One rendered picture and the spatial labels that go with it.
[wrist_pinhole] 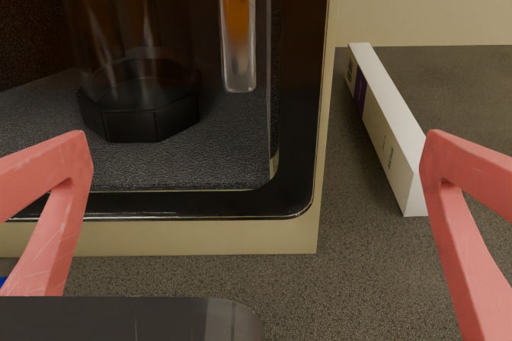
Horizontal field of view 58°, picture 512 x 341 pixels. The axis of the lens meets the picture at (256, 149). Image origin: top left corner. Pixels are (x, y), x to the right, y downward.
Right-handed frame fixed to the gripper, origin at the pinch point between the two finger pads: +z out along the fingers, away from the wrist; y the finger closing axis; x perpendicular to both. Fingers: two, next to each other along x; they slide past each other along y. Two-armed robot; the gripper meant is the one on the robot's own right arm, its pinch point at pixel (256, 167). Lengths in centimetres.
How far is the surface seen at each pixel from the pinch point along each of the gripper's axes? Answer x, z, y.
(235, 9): -1.3, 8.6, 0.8
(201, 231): 17.8, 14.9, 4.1
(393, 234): 20.3, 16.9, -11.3
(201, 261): 20.5, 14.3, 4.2
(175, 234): 18.0, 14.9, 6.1
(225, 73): 1.5, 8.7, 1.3
